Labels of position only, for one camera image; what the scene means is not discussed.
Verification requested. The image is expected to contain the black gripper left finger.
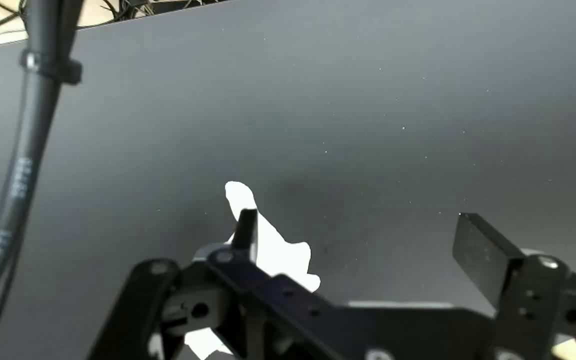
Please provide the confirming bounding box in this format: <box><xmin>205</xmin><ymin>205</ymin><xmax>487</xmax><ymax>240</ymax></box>
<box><xmin>86</xmin><ymin>208</ymin><xmax>349</xmax><ymax>360</ymax></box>

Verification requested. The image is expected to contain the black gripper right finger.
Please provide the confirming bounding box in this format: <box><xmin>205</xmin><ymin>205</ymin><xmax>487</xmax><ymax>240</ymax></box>
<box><xmin>450</xmin><ymin>210</ymin><xmax>576</xmax><ymax>360</ymax></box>

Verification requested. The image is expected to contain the white cloth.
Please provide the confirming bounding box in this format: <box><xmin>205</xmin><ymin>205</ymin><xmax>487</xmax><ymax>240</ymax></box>
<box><xmin>182</xmin><ymin>177</ymin><xmax>321</xmax><ymax>360</ymax></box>

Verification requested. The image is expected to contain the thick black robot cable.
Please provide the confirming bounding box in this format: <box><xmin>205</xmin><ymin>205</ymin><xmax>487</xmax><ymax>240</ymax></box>
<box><xmin>0</xmin><ymin>0</ymin><xmax>87</xmax><ymax>343</ymax></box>

